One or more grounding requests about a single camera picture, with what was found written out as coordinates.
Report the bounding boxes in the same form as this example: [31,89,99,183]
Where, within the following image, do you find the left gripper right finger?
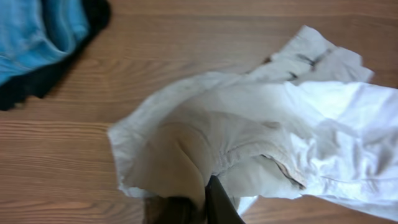
[205,175,245,224]

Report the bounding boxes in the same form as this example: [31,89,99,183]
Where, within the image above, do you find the folded light blue jeans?
[1,0,90,84]

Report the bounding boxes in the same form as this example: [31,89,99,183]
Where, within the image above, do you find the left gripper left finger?
[143,196,206,224]

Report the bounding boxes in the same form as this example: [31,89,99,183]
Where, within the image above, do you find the beige khaki shorts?
[108,26,397,220]

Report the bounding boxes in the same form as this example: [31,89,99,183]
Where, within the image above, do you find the folded black garment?
[1,0,111,111]

